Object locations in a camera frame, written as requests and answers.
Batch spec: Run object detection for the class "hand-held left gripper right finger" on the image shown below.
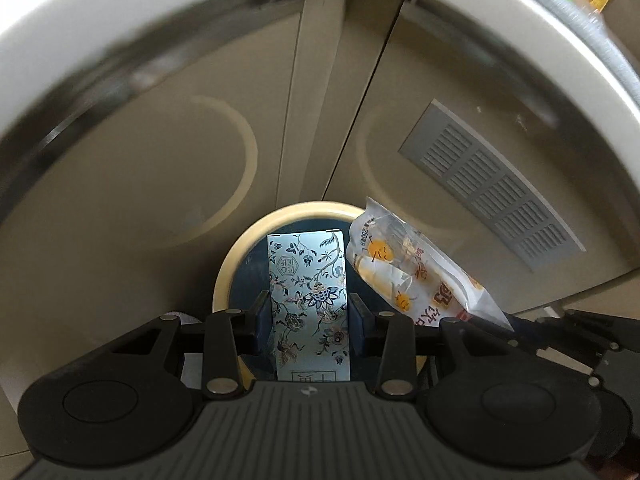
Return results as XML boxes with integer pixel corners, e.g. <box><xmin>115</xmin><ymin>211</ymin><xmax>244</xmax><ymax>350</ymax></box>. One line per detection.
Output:
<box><xmin>349</xmin><ymin>292</ymin><xmax>538</xmax><ymax>402</ymax></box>

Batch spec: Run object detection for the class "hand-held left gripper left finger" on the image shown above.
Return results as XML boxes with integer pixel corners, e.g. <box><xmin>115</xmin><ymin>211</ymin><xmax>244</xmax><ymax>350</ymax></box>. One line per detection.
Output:
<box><xmin>102</xmin><ymin>290</ymin><xmax>273</xmax><ymax>402</ymax></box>

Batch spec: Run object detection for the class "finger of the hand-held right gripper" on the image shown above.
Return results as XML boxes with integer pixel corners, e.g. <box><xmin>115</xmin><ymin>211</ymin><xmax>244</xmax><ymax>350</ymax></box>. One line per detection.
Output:
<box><xmin>500</xmin><ymin>312</ymin><xmax>608</xmax><ymax>380</ymax></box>
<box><xmin>562</xmin><ymin>309</ymin><xmax>640</xmax><ymax>356</ymax></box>

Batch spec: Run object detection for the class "floral print paper box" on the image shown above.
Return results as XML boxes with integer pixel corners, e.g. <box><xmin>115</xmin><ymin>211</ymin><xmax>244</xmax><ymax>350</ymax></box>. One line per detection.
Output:
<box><xmin>266</xmin><ymin>231</ymin><xmax>351</xmax><ymax>383</ymax></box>

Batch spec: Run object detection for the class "cream rimmed trash bin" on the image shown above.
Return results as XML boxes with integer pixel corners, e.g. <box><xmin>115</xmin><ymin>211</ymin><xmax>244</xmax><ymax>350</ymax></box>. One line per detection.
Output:
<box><xmin>212</xmin><ymin>201</ymin><xmax>436</xmax><ymax>386</ymax></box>

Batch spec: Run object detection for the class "white cartoon print snack bag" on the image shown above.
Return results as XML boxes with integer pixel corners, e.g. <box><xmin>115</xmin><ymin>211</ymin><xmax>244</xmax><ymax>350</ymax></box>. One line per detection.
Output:
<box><xmin>345</xmin><ymin>196</ymin><xmax>516</xmax><ymax>333</ymax></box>

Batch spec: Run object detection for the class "person's left leg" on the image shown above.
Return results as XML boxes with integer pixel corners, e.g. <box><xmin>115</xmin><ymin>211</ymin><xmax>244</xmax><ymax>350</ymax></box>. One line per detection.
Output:
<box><xmin>172</xmin><ymin>310</ymin><xmax>211</xmax><ymax>391</ymax></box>

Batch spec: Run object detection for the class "grey metal vent grille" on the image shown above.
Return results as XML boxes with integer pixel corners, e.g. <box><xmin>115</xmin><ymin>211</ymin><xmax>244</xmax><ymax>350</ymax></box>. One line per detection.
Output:
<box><xmin>399</xmin><ymin>99</ymin><xmax>586</xmax><ymax>267</ymax></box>

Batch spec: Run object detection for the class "beige cabinet door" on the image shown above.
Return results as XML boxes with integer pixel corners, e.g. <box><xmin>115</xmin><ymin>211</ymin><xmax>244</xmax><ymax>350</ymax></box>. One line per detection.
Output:
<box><xmin>320</xmin><ymin>0</ymin><xmax>640</xmax><ymax>321</ymax></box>
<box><xmin>0</xmin><ymin>0</ymin><xmax>308</xmax><ymax>461</ymax></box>

